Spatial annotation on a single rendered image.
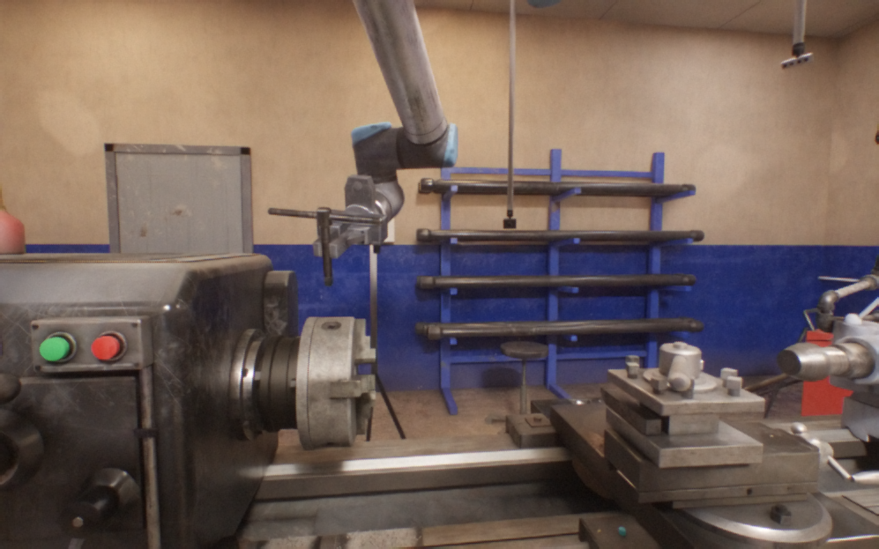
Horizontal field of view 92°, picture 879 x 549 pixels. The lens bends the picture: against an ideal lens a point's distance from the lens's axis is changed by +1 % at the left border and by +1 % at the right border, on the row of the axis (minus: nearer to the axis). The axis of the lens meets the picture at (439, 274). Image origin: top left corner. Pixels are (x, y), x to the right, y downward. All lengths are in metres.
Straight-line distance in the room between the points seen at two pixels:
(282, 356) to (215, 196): 3.30
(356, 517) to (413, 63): 0.96
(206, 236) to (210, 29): 1.70
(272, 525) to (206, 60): 3.77
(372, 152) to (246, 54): 3.40
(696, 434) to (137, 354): 0.80
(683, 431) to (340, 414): 0.56
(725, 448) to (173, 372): 0.79
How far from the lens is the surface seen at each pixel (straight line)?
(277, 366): 0.84
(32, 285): 0.77
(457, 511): 1.16
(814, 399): 3.86
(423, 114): 0.84
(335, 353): 0.79
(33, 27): 4.99
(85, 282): 0.74
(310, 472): 1.13
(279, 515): 1.21
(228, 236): 4.03
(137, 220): 4.31
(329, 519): 1.16
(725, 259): 5.12
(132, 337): 0.65
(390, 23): 0.73
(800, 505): 0.96
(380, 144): 0.96
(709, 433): 0.83
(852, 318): 1.50
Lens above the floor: 1.36
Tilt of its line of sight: 4 degrees down
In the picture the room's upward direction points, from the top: straight up
